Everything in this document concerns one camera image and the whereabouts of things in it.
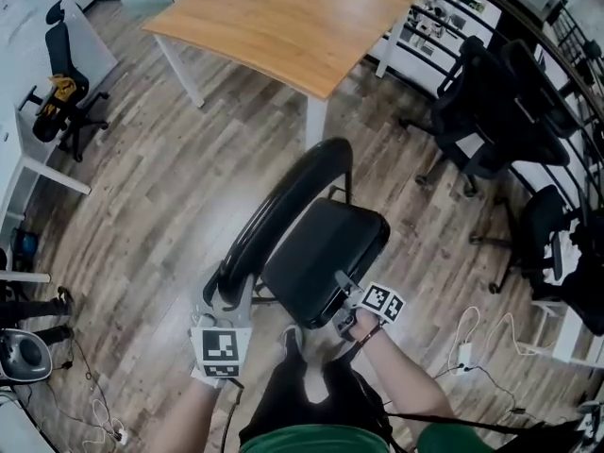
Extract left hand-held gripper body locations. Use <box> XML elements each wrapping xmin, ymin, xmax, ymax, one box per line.
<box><xmin>188</xmin><ymin>312</ymin><xmax>255</xmax><ymax>382</ymax></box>

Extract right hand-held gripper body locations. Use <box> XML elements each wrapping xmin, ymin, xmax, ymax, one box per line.
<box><xmin>330</xmin><ymin>280</ymin><xmax>408</xmax><ymax>343</ymax></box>

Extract person's left forearm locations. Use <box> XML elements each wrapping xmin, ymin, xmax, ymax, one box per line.
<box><xmin>143</xmin><ymin>378</ymin><xmax>230</xmax><ymax>453</ymax></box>

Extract person's right forearm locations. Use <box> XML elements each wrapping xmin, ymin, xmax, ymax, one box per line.
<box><xmin>351</xmin><ymin>311</ymin><xmax>457</xmax><ymax>420</ymax></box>

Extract black office chair with headrest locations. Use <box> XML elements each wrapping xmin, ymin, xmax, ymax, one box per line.
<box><xmin>399</xmin><ymin>35</ymin><xmax>544</xmax><ymax>198</ymax></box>

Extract black mesh office chair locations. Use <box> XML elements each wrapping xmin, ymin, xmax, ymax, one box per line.
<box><xmin>17</xmin><ymin>0</ymin><xmax>110</xmax><ymax>163</ymax></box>

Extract grey shoe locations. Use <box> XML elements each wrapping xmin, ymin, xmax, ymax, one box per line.
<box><xmin>281</xmin><ymin>323</ymin><xmax>306</xmax><ymax>363</ymax></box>

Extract black trousers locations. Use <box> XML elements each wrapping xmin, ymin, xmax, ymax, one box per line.
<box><xmin>238</xmin><ymin>335</ymin><xmax>394</xmax><ymax>448</ymax></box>

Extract white power adapter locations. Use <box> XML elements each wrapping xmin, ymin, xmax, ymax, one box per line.
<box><xmin>455</xmin><ymin>342</ymin><xmax>474</xmax><ymax>378</ymax></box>

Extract green shirt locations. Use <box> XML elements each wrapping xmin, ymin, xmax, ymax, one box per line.
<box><xmin>239</xmin><ymin>421</ymin><xmax>495</xmax><ymax>453</ymax></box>

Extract blue bin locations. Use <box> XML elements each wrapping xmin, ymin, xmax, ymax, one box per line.
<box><xmin>12</xmin><ymin>228</ymin><xmax>40</xmax><ymax>260</ymax></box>

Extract grey round device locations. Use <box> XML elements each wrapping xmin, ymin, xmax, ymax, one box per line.
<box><xmin>0</xmin><ymin>327</ymin><xmax>54</xmax><ymax>382</ymax></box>

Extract white cloth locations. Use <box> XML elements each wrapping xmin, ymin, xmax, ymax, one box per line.
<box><xmin>549</xmin><ymin>222</ymin><xmax>582</xmax><ymax>283</ymax></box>

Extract white side table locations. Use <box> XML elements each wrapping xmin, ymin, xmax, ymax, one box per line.
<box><xmin>516</xmin><ymin>298</ymin><xmax>604</xmax><ymax>368</ymax></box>

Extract yellow item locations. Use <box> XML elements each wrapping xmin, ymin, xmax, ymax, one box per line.
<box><xmin>44</xmin><ymin>74</ymin><xmax>79</xmax><ymax>118</ymax></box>

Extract wooden table with white legs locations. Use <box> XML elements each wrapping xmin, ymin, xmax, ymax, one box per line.
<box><xmin>140</xmin><ymin>0</ymin><xmax>422</xmax><ymax>151</ymax></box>

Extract white desk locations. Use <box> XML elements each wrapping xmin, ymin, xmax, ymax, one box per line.
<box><xmin>0</xmin><ymin>0</ymin><xmax>119</xmax><ymax>283</ymax></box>

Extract black cable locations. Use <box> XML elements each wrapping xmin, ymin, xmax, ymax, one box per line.
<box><xmin>469</xmin><ymin>364</ymin><xmax>537</xmax><ymax>415</ymax></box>
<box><xmin>59</xmin><ymin>337</ymin><xmax>125</xmax><ymax>436</ymax></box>

